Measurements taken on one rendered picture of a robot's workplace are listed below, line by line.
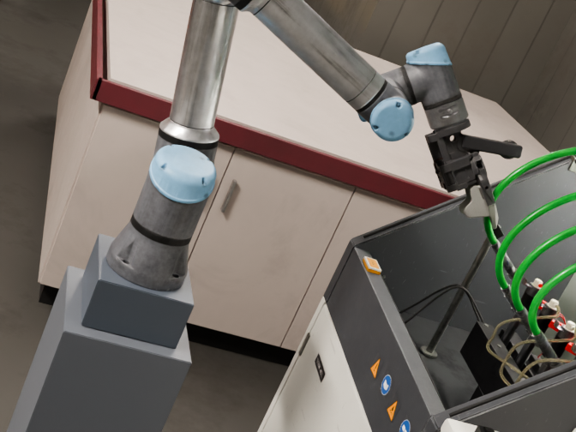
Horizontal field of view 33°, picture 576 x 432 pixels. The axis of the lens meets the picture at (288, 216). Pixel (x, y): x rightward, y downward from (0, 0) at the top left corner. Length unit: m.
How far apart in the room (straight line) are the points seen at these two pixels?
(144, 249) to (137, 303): 0.10
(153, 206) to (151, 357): 0.28
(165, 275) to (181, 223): 0.10
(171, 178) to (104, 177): 1.43
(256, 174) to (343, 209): 0.33
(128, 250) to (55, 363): 0.24
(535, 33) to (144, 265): 4.20
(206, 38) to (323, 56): 0.24
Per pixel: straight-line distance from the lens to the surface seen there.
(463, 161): 1.84
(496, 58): 5.66
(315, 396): 2.18
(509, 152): 1.87
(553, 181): 2.28
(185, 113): 1.82
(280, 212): 3.22
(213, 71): 1.80
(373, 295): 2.03
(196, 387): 3.27
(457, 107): 1.83
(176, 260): 1.77
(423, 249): 2.25
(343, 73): 1.66
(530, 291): 2.00
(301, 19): 1.65
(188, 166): 1.73
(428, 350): 2.18
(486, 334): 2.03
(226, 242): 3.25
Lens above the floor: 1.72
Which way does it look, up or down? 20 degrees down
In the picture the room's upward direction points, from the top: 24 degrees clockwise
